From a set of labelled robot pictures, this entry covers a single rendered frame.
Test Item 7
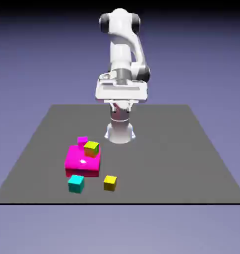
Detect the large magenta box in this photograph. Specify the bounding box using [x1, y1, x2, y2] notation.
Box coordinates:
[64, 144, 101, 178]

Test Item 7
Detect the small cyan cube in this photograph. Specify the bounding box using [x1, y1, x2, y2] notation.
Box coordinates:
[67, 174, 85, 194]

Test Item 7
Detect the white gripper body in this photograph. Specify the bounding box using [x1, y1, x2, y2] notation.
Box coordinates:
[95, 78, 148, 104]

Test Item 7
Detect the small olive yellow cube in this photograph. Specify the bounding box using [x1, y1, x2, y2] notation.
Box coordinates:
[84, 140, 100, 158]

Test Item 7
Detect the small magenta cube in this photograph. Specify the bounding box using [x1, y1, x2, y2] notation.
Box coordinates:
[77, 136, 89, 150]

